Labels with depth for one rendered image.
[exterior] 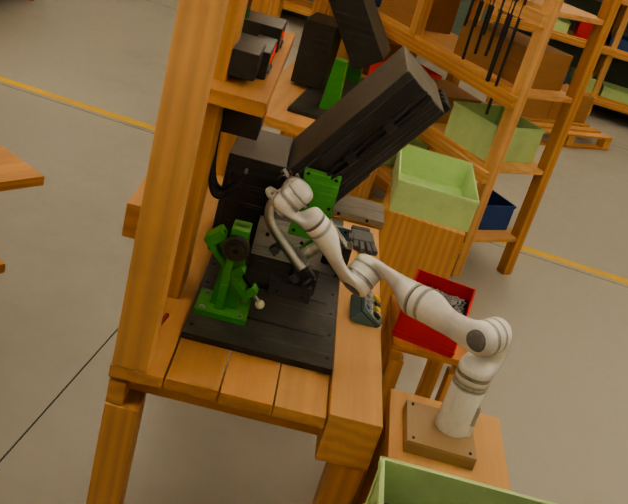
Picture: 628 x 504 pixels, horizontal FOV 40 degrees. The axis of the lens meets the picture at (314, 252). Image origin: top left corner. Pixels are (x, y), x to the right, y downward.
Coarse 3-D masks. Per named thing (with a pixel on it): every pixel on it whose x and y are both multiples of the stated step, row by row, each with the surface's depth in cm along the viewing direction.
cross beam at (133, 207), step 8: (144, 184) 215; (136, 192) 210; (136, 200) 206; (128, 208) 204; (136, 208) 204; (128, 216) 205; (136, 216) 204; (128, 224) 205; (136, 224) 205; (128, 232) 206
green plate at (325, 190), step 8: (304, 176) 257; (312, 176) 257; (320, 176) 257; (328, 176) 257; (312, 184) 257; (320, 184) 257; (328, 184) 258; (336, 184) 258; (320, 192) 258; (328, 192) 258; (336, 192) 258; (312, 200) 258; (320, 200) 258; (328, 200) 258; (320, 208) 259; (328, 208) 259; (328, 216) 259; (296, 224) 260; (288, 232) 260; (296, 232) 260; (304, 232) 260
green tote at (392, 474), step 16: (384, 464) 191; (400, 464) 193; (384, 480) 187; (400, 480) 195; (416, 480) 194; (432, 480) 194; (448, 480) 194; (464, 480) 194; (368, 496) 197; (384, 496) 197; (400, 496) 197; (416, 496) 196; (432, 496) 196; (448, 496) 196; (464, 496) 195; (480, 496) 195; (496, 496) 194; (512, 496) 194; (528, 496) 194
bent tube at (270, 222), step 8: (296, 176) 253; (272, 208) 255; (264, 216) 256; (272, 216) 256; (272, 224) 256; (272, 232) 257; (280, 232) 257; (280, 240) 257; (288, 248) 257; (288, 256) 258; (296, 256) 258; (296, 264) 258; (304, 264) 260
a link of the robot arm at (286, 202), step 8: (280, 192) 223; (288, 192) 221; (280, 200) 221; (288, 200) 221; (296, 200) 221; (280, 208) 221; (288, 208) 221; (296, 208) 222; (312, 208) 227; (288, 216) 222; (296, 216) 223; (304, 216) 225; (312, 216) 224; (320, 216) 225; (304, 224) 224; (312, 224) 225
